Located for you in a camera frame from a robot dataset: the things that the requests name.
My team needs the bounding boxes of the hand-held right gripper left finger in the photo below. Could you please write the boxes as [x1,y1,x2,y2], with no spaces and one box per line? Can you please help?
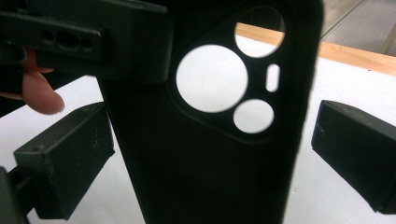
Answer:
[12,102,116,221]

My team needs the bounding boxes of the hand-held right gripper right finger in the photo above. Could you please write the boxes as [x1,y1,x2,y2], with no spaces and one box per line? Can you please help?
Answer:
[311,99,396,215]

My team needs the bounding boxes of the black phone case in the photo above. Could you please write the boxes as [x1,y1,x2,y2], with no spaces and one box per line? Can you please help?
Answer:
[98,0,325,224]

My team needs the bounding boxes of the wooden table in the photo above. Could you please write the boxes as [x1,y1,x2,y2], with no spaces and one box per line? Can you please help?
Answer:
[234,21,396,77]

